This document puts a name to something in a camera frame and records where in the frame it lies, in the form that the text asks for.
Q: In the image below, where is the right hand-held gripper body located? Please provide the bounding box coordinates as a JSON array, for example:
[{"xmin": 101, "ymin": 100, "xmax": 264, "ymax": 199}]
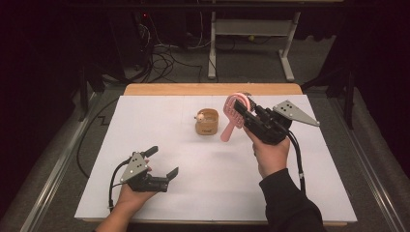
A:
[{"xmin": 243, "ymin": 100, "xmax": 321, "ymax": 145}]

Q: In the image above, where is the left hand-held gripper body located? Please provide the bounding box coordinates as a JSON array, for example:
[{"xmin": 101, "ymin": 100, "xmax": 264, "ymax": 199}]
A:
[{"xmin": 119, "ymin": 152, "xmax": 170, "ymax": 193}]

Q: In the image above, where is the pink hairbrush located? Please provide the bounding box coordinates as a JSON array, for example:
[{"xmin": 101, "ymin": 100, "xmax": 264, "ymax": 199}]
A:
[{"xmin": 220, "ymin": 92, "xmax": 252, "ymax": 143}]

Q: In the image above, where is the wooden holder with small figure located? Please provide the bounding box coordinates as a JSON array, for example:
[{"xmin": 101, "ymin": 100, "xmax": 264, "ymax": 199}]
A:
[{"xmin": 193, "ymin": 108, "xmax": 220, "ymax": 136}]

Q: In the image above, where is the person's left hand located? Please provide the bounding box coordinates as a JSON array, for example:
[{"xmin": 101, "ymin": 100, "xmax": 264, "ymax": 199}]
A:
[{"xmin": 114, "ymin": 158, "xmax": 159, "ymax": 217}]

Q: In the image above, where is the person's right hand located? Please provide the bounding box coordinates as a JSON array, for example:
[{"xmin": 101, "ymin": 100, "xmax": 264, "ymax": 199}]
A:
[{"xmin": 243, "ymin": 125, "xmax": 291, "ymax": 179}]

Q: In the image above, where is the white table mat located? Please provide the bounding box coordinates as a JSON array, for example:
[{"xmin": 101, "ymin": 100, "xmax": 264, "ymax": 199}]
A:
[{"xmin": 74, "ymin": 94, "xmax": 358, "ymax": 224}]

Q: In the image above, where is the black stand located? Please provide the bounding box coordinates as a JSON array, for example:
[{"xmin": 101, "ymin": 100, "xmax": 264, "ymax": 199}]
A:
[
  {"xmin": 302, "ymin": 64, "xmax": 356, "ymax": 131},
  {"xmin": 76, "ymin": 66, "xmax": 106, "ymax": 123}
]

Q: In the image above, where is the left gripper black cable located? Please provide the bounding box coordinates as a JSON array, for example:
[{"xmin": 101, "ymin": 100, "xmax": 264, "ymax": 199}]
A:
[{"xmin": 107, "ymin": 157, "xmax": 133, "ymax": 214}]

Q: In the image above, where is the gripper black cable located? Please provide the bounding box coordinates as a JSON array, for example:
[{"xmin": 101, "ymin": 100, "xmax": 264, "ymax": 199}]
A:
[
  {"xmin": 107, "ymin": 157, "xmax": 133, "ymax": 214},
  {"xmin": 285, "ymin": 130, "xmax": 307, "ymax": 196}
]

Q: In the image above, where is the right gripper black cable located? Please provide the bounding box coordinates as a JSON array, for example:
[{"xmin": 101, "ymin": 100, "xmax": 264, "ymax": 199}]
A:
[{"xmin": 285, "ymin": 130, "xmax": 307, "ymax": 196}]

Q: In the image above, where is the long black floor cable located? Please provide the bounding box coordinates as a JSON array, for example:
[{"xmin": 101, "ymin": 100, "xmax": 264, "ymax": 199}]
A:
[{"xmin": 75, "ymin": 96, "xmax": 121, "ymax": 179}]

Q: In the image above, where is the white metal desk frame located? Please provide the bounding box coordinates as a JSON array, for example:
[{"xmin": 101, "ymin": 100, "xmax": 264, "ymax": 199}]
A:
[{"xmin": 207, "ymin": 11, "xmax": 303, "ymax": 82}]

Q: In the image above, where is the metal floor rail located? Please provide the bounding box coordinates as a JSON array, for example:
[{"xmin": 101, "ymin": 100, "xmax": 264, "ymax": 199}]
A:
[
  {"xmin": 18, "ymin": 92, "xmax": 99, "ymax": 232},
  {"xmin": 332, "ymin": 96, "xmax": 408, "ymax": 232}
]

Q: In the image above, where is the tangle of floor cables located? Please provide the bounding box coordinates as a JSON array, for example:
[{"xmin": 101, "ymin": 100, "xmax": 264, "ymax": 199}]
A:
[{"xmin": 134, "ymin": 13, "xmax": 205, "ymax": 83}]

